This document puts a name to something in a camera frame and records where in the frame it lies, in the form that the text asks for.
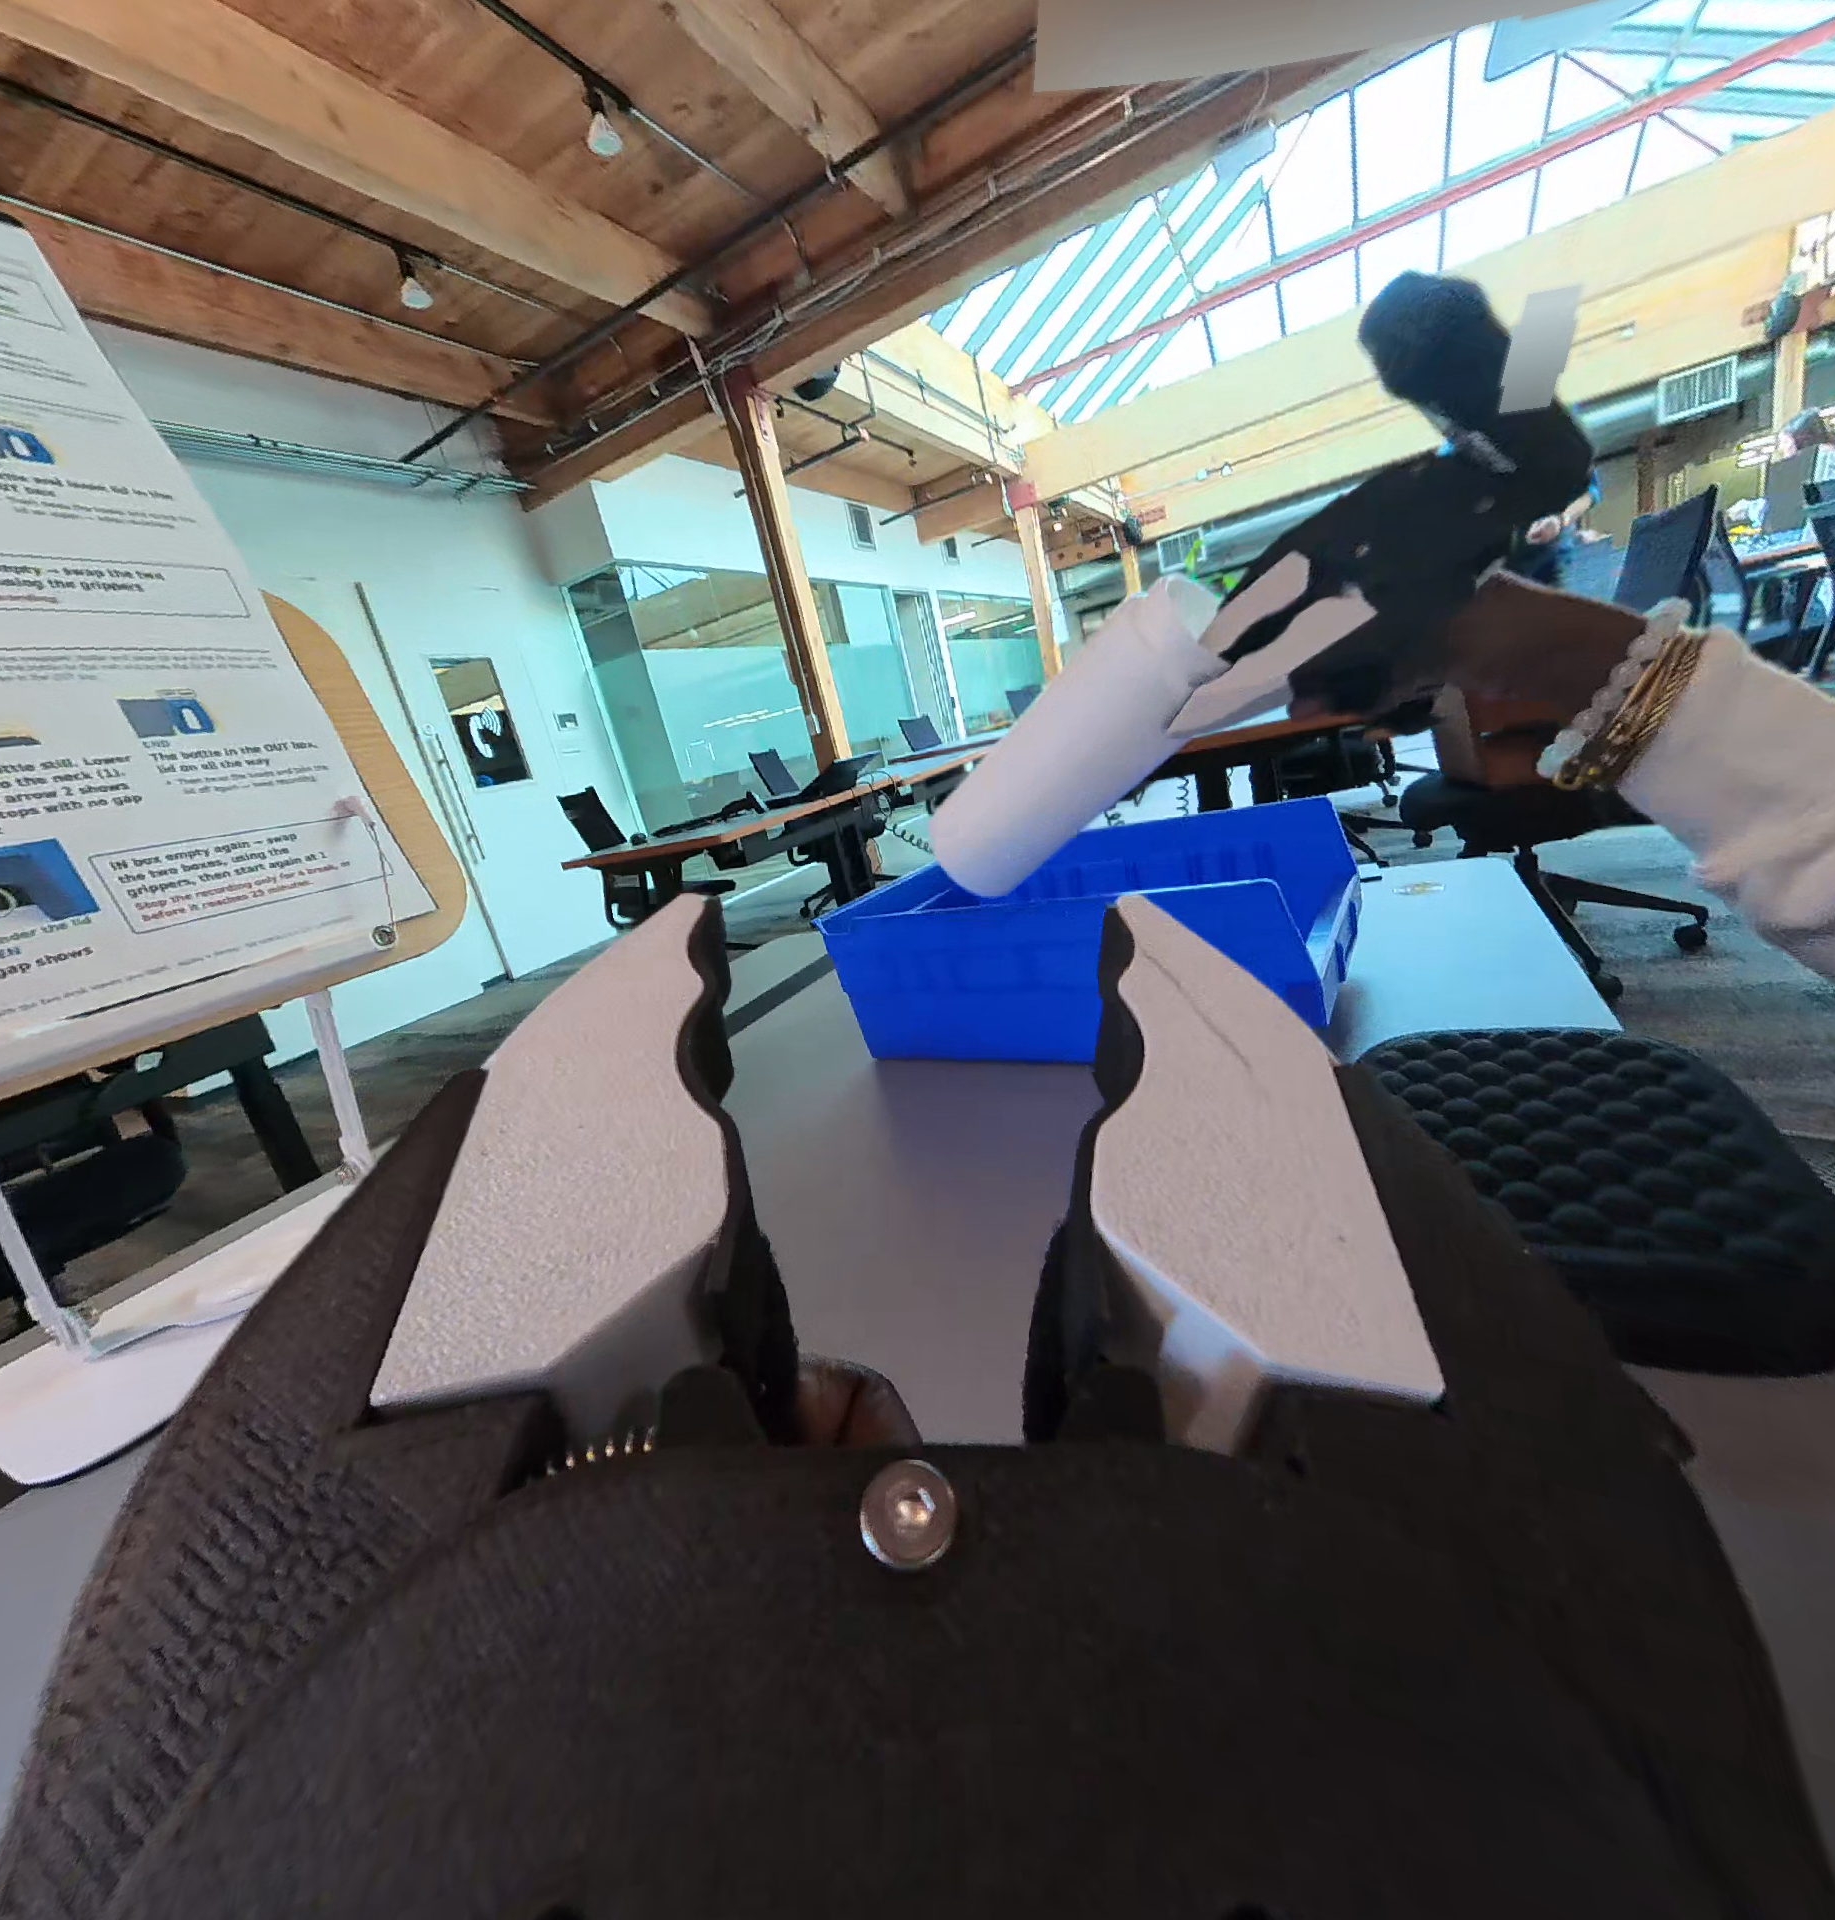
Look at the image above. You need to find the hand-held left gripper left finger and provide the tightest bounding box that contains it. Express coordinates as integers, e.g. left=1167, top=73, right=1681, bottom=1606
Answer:
left=369, top=896, right=776, bottom=1442

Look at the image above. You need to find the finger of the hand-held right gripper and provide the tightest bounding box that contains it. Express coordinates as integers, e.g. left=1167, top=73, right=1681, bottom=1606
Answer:
left=1213, top=553, right=1332, bottom=663
left=1165, top=592, right=1387, bottom=739

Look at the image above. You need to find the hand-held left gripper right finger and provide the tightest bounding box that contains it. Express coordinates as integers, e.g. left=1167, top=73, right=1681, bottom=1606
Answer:
left=1068, top=896, right=1447, bottom=1455

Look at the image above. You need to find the white plastic bottle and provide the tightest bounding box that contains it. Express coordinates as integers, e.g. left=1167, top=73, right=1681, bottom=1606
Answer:
left=929, top=575, right=1231, bottom=903

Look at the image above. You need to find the blue plastic bin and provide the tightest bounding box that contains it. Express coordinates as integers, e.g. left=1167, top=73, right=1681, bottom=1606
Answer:
left=813, top=795, right=1364, bottom=1068

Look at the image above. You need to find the person's right hand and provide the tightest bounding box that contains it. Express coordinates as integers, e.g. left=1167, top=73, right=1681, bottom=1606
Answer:
left=1435, top=577, right=1661, bottom=753

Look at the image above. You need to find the person's left hand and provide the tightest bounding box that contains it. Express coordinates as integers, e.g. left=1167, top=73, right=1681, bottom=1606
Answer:
left=798, top=1356, right=921, bottom=1450

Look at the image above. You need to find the wooden desk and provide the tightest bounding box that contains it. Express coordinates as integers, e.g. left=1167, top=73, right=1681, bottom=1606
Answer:
left=563, top=780, right=889, bottom=918
left=1158, top=706, right=1445, bottom=812

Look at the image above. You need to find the black mesh chair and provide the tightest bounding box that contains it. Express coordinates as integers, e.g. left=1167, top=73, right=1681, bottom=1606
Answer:
left=1360, top=1026, right=1835, bottom=1375

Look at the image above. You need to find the white door with window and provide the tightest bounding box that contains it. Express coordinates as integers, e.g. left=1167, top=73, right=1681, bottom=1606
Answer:
left=359, top=584, right=559, bottom=932

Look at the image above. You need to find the wooden instruction board stand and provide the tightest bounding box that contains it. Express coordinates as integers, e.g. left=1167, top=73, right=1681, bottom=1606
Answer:
left=0, top=202, right=470, bottom=1487

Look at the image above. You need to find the wooden support post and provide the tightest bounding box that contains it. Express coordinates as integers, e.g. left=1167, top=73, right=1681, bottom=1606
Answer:
left=1011, top=481, right=1070, bottom=683
left=714, top=366, right=860, bottom=768

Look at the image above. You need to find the white bead bracelet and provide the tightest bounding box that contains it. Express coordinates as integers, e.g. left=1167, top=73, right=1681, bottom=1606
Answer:
left=1537, top=598, right=1694, bottom=783

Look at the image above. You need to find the gold bracelet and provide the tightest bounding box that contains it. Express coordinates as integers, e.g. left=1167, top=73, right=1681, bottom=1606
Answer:
left=1553, top=628, right=1711, bottom=795

